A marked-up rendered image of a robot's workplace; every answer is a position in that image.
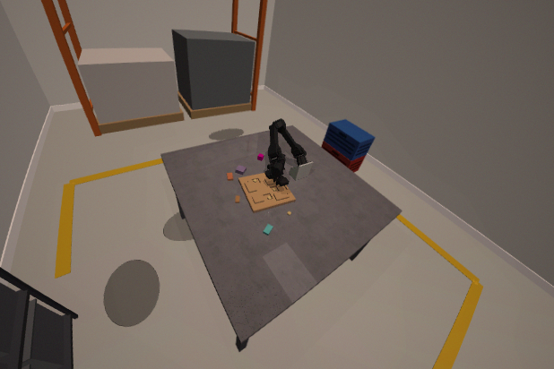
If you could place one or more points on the teal rectangular block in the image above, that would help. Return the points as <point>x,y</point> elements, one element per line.
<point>268,229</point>

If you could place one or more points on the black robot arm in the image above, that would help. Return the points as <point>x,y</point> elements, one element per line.
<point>274,150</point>

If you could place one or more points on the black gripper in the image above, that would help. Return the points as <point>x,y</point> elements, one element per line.
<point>280,180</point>

